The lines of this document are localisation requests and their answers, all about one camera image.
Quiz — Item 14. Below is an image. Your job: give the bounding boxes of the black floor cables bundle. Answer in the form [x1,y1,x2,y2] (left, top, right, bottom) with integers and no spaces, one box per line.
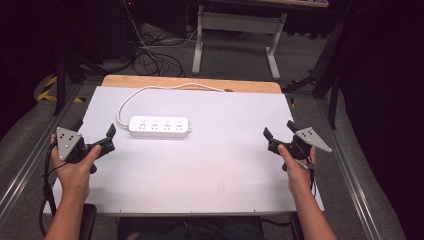
[131,31,186,78]

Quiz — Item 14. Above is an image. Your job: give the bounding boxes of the person's left hand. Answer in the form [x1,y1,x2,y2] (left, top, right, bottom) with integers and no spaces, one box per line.
[49,133,103,203]

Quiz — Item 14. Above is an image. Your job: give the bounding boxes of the person's right hand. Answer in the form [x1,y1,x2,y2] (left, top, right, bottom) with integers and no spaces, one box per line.
[277,143,318,198]

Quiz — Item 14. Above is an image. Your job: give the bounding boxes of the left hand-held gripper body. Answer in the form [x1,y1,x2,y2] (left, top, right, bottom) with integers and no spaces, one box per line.
[55,126,116,175]

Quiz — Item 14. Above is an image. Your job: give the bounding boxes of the person's legs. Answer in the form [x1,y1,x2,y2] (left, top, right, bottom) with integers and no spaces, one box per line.
[117,216,266,240]

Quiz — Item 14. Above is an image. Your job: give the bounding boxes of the white power strip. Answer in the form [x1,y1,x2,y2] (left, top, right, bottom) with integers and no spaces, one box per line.
[127,115,193,140]

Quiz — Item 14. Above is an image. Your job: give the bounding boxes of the black chair armrest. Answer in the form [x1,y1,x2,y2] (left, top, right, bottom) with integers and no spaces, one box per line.
[78,203,98,240]
[289,212,305,240]

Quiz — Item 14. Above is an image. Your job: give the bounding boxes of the white metal desk frame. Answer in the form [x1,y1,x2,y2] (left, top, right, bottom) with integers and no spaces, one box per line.
[191,4,288,81]

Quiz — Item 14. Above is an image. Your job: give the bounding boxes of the white power strip cable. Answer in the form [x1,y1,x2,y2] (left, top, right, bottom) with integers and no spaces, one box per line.
[116,82,226,130]

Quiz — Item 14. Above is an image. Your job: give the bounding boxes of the white board sheet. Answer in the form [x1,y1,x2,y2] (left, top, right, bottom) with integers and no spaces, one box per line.
[43,85,325,215]

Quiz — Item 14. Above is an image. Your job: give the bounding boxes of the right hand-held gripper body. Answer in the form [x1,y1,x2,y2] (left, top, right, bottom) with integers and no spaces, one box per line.
[267,126,333,173]

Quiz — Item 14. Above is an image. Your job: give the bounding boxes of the black metal stand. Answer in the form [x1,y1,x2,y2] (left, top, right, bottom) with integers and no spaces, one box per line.
[53,0,111,117]
[281,13,348,130]

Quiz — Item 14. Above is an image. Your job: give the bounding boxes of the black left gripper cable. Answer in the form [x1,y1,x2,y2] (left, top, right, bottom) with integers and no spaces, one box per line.
[38,146,63,236]

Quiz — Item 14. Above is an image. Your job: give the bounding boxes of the aluminium rail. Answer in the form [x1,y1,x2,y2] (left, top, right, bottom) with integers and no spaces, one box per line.
[0,83,84,214]
[314,98,383,240]

